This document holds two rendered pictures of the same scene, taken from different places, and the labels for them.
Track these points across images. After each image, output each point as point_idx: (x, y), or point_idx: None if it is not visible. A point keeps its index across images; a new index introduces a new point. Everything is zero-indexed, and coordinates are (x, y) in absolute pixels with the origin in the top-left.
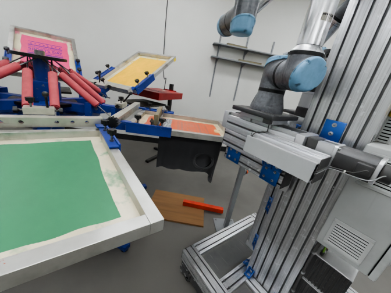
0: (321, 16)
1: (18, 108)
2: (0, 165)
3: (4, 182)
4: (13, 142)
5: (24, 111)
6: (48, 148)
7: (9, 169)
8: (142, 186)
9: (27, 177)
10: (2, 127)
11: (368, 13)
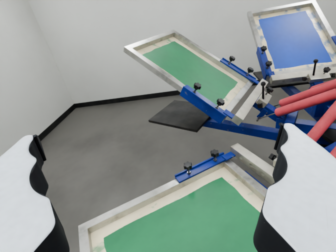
0: None
1: (274, 157)
2: (200, 211)
3: (178, 231)
4: (241, 190)
5: (274, 164)
6: (244, 220)
7: (196, 220)
8: None
9: (188, 240)
10: (251, 169)
11: None
